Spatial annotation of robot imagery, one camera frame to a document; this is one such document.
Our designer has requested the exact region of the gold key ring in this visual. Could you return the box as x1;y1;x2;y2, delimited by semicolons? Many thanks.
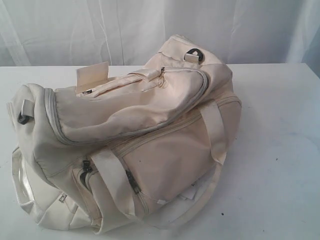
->
156;74;168;90

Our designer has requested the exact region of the cream white duffel bag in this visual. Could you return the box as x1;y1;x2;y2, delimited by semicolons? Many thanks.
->
7;35;242;234

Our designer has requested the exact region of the white backdrop curtain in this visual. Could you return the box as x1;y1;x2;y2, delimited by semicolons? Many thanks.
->
0;0;320;68

